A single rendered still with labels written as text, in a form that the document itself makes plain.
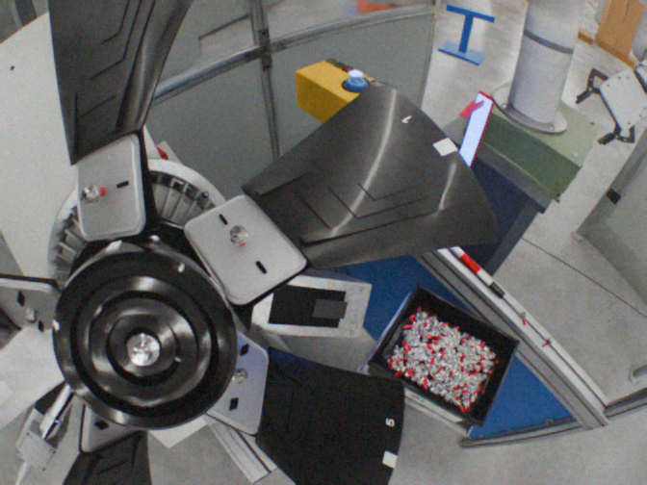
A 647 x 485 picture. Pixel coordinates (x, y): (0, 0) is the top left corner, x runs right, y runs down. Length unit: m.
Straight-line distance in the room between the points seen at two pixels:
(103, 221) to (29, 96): 0.32
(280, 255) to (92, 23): 0.25
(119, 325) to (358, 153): 0.25
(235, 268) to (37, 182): 0.34
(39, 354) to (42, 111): 0.31
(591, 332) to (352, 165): 1.82
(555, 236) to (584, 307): 0.47
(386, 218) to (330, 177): 0.06
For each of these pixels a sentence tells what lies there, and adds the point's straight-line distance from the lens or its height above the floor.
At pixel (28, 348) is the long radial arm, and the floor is 1.13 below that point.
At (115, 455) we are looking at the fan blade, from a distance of 0.33.
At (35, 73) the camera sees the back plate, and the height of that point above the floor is 1.29.
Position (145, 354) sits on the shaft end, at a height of 1.22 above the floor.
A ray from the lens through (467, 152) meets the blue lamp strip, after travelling 0.51.
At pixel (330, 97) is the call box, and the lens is 0.64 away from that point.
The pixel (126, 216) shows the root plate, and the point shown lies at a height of 1.25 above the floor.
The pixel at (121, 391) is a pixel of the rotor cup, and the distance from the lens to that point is 0.22.
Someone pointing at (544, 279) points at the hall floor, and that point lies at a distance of 1.94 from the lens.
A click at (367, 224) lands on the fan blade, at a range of 0.28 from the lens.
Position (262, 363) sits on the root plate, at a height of 1.09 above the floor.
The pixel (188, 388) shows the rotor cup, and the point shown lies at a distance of 0.23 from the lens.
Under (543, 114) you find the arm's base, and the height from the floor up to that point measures 1.06.
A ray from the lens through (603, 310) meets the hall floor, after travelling 2.14.
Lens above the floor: 1.40
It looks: 56 degrees down
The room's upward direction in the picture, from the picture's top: 1 degrees counter-clockwise
